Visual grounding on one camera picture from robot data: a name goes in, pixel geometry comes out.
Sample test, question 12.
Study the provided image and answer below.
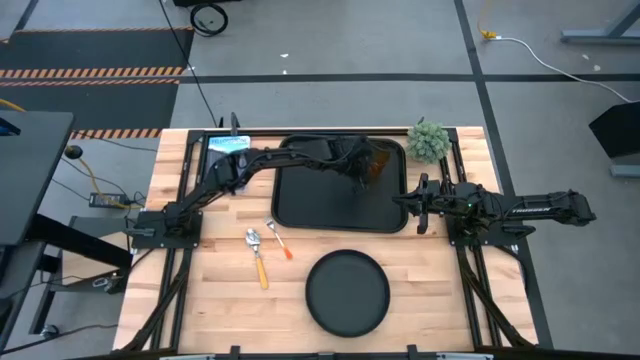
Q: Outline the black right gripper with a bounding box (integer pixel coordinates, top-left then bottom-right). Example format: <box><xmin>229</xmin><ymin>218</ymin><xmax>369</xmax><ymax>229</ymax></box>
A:
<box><xmin>392</xmin><ymin>172</ymin><xmax>446</xmax><ymax>236</ymax></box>

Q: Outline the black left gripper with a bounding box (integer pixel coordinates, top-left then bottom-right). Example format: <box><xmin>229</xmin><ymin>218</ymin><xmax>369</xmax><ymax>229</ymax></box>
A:
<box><xmin>339</xmin><ymin>135</ymin><xmax>389</xmax><ymax>194</ymax></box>

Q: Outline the amber ribbed cup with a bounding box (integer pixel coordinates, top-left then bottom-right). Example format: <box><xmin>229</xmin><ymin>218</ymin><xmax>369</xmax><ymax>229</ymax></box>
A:
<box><xmin>370</xmin><ymin>148</ymin><xmax>392</xmax><ymax>182</ymax></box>

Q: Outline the black round plate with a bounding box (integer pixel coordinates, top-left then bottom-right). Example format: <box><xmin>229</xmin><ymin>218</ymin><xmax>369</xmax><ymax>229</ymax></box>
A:
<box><xmin>305</xmin><ymin>249</ymin><xmax>392</xmax><ymax>339</ymax></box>

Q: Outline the fork with orange handle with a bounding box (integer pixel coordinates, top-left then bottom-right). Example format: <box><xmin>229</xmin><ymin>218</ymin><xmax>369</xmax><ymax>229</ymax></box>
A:
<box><xmin>264</xmin><ymin>218</ymin><xmax>295</xmax><ymax>261</ymax></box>

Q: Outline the spoon with yellow handle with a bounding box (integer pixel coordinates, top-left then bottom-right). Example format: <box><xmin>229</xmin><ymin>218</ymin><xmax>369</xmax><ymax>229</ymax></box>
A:
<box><xmin>244</xmin><ymin>228</ymin><xmax>270</xmax><ymax>291</ymax></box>

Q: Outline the black rectangular tray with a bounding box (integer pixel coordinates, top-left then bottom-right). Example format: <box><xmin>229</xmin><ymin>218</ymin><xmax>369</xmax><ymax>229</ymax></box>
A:
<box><xmin>271</xmin><ymin>134</ymin><xmax>409</xmax><ymax>235</ymax></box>

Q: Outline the green artificial plant ball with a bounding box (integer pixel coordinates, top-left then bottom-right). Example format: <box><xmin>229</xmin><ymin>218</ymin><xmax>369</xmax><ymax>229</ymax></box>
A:
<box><xmin>404</xmin><ymin>119</ymin><xmax>453</xmax><ymax>165</ymax></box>

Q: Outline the grey metal desk foot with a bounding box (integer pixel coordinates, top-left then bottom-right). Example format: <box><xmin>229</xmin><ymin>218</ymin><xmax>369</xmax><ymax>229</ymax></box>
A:
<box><xmin>559</xmin><ymin>0</ymin><xmax>640</xmax><ymax>46</ymax></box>
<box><xmin>608</xmin><ymin>159</ymin><xmax>640</xmax><ymax>180</ymax></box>

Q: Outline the black angular panel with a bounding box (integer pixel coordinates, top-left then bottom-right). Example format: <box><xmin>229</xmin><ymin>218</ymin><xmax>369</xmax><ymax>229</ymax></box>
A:
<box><xmin>588</xmin><ymin>101</ymin><xmax>640</xmax><ymax>160</ymax></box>

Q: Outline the black power adapter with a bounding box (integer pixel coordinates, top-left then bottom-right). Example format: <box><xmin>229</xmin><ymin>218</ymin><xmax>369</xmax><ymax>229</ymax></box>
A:
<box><xmin>88</xmin><ymin>192</ymin><xmax>126</xmax><ymax>209</ymax></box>

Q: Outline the black hazard-striped floor mat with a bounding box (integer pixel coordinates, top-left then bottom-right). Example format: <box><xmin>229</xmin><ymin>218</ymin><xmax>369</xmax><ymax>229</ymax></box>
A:
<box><xmin>0</xmin><ymin>27</ymin><xmax>195</xmax><ymax>140</ymax></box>

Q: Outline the black desk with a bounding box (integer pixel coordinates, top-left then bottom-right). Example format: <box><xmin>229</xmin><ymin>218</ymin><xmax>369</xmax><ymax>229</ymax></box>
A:
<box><xmin>0</xmin><ymin>110</ymin><xmax>134</xmax><ymax>351</ymax></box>

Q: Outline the yellow extension cable plug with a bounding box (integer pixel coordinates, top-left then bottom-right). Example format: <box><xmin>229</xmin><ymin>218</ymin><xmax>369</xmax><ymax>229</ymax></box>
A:
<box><xmin>477</xmin><ymin>0</ymin><xmax>500</xmax><ymax>41</ymax></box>

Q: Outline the white floor cable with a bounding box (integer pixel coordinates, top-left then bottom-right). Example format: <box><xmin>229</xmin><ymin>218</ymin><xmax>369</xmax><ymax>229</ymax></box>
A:
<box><xmin>497</xmin><ymin>35</ymin><xmax>636</xmax><ymax>104</ymax></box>

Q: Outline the long black floor cable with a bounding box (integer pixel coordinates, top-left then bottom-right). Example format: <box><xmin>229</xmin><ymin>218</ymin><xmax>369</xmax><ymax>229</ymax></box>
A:
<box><xmin>158</xmin><ymin>0</ymin><xmax>221</xmax><ymax>129</ymax></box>

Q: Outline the coiled black cable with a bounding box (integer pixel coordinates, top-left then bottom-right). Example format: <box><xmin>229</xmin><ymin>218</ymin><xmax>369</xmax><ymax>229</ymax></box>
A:
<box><xmin>189</xmin><ymin>3</ymin><xmax>230</xmax><ymax>38</ymax></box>

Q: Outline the yellow floor cable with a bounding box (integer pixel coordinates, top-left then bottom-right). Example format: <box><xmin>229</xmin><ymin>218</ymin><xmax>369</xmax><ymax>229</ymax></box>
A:
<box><xmin>0</xmin><ymin>98</ymin><xmax>132</xmax><ymax>210</ymax></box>

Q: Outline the thin black floor cable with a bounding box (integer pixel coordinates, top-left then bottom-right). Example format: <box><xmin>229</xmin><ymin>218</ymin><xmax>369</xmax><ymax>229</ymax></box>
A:
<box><xmin>0</xmin><ymin>323</ymin><xmax>119</xmax><ymax>354</ymax></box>

